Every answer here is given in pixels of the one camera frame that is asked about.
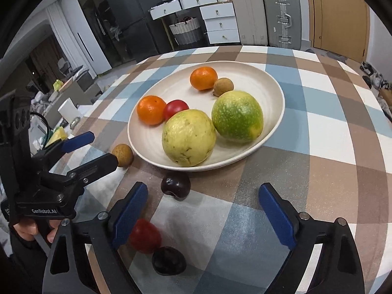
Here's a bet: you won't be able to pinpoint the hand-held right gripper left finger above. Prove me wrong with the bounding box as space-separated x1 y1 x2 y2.
42 181 149 294

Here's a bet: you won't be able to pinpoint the wooden door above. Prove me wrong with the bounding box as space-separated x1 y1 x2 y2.
308 0 371 63

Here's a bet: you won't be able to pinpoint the brown longan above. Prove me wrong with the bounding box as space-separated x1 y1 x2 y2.
213 77 235 98
112 144 134 168

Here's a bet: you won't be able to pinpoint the dark purple plum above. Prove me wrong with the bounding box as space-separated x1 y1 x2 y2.
161 173 191 202

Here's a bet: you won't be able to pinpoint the red tomato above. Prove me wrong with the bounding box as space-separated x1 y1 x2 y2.
163 99 190 121
129 219 162 254

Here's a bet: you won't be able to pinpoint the checkered tablecloth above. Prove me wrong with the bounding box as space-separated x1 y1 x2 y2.
40 45 392 294

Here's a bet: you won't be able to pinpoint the person's left forearm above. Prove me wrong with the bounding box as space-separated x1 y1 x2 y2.
0 227 48 294

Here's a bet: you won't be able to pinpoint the cream round plate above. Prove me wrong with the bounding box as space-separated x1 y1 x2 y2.
127 61 286 172

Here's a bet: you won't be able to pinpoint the person's left hand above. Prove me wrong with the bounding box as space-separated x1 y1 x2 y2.
12 219 60 243

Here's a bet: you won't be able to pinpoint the dark wardrobe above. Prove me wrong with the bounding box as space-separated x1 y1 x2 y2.
72 0 123 66

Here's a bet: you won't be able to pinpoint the wicker basket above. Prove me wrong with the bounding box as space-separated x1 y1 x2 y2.
169 17 204 46

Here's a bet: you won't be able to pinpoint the silver suitcase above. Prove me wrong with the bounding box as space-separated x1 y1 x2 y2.
263 0 302 49

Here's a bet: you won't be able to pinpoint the orange tangerine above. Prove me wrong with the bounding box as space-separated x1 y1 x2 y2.
190 66 219 91
136 95 167 126

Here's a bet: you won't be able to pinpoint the white container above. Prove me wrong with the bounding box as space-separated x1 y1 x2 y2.
58 98 83 123

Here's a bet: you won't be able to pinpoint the green round fruit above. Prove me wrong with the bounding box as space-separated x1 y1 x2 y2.
211 90 264 144

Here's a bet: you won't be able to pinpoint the white dresser with drawers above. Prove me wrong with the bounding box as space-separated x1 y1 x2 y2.
149 0 241 45

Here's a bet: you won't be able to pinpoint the shoes on floor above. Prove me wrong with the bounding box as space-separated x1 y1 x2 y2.
361 61 392 114

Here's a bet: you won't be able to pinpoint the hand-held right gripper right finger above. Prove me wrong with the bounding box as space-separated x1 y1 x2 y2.
258 183 365 294

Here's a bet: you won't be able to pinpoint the yellow guava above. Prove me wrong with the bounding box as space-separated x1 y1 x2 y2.
162 109 217 167

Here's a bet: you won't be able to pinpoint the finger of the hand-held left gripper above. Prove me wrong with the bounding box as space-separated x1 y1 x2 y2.
38 152 119 194
41 131 95 161

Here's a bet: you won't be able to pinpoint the dark grey refrigerator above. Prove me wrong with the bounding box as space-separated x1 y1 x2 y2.
104 0 167 62

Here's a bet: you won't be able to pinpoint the beige suitcase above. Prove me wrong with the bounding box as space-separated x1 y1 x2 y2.
229 0 269 46

